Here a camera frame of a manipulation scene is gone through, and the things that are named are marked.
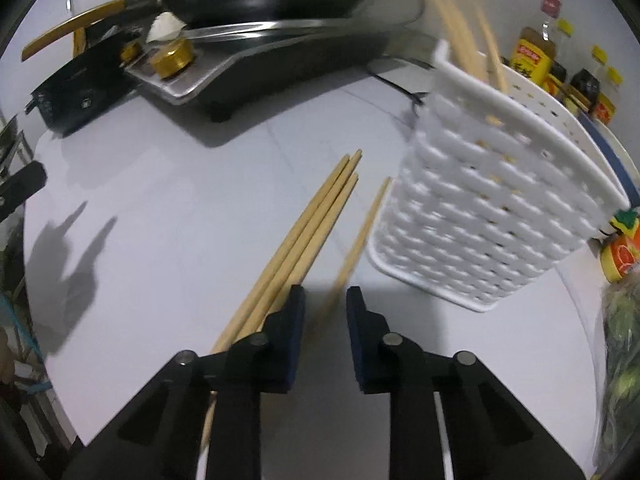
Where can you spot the yellow label sauce bottle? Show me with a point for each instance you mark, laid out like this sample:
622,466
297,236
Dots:
532,55

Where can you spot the dark bottle brown label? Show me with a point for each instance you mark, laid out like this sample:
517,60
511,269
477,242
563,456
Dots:
585,87

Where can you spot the clear bottle red yellow cap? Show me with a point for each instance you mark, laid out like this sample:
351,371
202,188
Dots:
552,5

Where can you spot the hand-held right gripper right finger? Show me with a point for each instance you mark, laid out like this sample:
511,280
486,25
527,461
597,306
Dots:
356,330

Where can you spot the yellow green sponge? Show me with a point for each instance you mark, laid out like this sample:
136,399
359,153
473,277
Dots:
625,220

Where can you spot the silver induction stove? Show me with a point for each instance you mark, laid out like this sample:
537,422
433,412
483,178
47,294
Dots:
240,85

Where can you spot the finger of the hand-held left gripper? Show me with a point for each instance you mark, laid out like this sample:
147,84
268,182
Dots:
25,185

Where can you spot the white lump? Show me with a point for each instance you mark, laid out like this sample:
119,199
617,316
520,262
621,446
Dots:
165,27

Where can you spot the white plastic utensil basket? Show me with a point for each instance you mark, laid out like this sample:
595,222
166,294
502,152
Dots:
475,210

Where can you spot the yellow cap bottle orange label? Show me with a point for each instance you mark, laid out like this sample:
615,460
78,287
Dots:
606,110

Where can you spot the wooden chopstick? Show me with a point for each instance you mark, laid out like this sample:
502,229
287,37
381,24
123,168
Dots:
300,260
313,220
358,240
440,10
303,220
457,15
494,60

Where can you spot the clear plastic bag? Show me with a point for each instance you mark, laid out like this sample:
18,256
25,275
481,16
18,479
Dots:
620,360

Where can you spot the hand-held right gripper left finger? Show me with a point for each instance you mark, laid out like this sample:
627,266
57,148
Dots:
295,320

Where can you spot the white orange detergent bottle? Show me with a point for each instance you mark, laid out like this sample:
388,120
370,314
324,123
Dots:
620,257

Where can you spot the black appliance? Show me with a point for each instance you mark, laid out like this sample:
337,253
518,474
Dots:
80,90

